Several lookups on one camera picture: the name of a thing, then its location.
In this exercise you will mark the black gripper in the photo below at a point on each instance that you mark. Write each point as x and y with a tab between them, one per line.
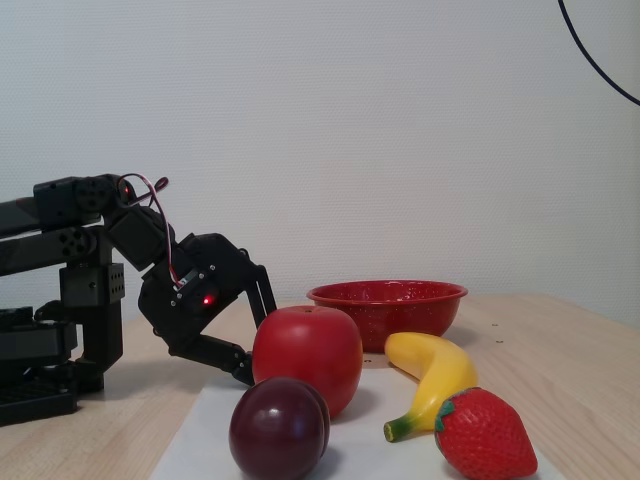
172	320

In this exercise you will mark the yellow toy banana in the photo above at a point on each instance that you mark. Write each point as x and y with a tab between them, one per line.
440	365

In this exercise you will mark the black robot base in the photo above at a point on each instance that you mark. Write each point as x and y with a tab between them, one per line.
30	345

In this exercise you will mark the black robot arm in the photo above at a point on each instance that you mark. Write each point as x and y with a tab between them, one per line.
50	240

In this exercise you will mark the red speckled bowl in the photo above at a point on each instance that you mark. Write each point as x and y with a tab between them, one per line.
400	310

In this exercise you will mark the red toy apple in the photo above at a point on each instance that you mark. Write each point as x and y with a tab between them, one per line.
305	350

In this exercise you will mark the dark purple toy plum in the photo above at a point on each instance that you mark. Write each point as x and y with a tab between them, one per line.
275	430

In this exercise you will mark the white paper sheet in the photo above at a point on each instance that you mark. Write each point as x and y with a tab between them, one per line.
370	450

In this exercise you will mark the red toy strawberry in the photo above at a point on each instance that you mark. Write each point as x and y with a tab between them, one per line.
485	435

